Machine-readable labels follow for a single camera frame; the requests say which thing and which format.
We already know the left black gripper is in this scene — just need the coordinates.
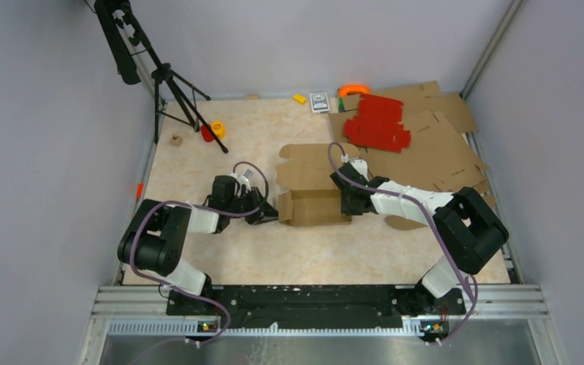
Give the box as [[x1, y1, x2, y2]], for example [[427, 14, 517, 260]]
[[227, 186, 282, 225]]

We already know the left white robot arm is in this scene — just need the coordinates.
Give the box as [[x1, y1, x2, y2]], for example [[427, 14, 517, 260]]
[[117, 170, 278, 315]]

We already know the yellow and red toy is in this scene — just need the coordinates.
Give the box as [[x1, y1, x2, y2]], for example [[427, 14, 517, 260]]
[[200, 120, 226, 143]]

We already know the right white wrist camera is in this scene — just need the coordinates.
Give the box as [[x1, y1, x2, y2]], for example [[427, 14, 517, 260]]
[[341, 154, 369, 179]]

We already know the stack of brown cardboard blanks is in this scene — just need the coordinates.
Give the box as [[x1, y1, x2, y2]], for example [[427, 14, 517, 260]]
[[328, 80, 499, 233]]

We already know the black tripod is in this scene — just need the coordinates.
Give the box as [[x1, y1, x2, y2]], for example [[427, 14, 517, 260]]
[[91, 0, 229, 154]]

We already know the brown cardboard box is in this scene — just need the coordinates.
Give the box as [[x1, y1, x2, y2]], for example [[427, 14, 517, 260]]
[[275, 143, 360, 227]]

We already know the small orange clip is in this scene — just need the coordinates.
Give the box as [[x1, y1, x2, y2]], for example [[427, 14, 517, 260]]
[[135, 182, 144, 200]]

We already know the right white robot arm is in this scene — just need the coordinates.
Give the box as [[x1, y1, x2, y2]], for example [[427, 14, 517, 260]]
[[331, 163, 509, 313]]

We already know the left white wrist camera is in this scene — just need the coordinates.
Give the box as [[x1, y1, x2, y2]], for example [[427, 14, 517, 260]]
[[230, 169, 254, 195]]

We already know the orange tape ring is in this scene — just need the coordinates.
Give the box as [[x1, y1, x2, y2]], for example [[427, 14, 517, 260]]
[[338, 84, 373, 99]]

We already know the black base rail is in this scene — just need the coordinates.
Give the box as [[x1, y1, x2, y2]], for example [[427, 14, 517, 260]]
[[166, 283, 468, 342]]

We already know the playing card deck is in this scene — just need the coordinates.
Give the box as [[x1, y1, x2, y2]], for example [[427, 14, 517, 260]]
[[309, 92, 331, 114]]

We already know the small wooden block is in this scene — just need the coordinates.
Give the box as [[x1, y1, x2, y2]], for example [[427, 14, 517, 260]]
[[169, 135, 183, 147]]

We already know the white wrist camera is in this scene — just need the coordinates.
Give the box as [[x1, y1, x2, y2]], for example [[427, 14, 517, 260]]
[[341, 154, 369, 179], [230, 169, 254, 195]]

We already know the red cardboard box blank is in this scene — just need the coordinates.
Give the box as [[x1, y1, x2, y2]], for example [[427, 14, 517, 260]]
[[344, 94, 411, 153]]

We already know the yellow block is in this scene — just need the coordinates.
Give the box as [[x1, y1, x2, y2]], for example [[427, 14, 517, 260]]
[[293, 94, 307, 104]]

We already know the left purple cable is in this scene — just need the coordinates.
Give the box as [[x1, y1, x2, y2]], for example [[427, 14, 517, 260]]
[[128, 160, 271, 348]]

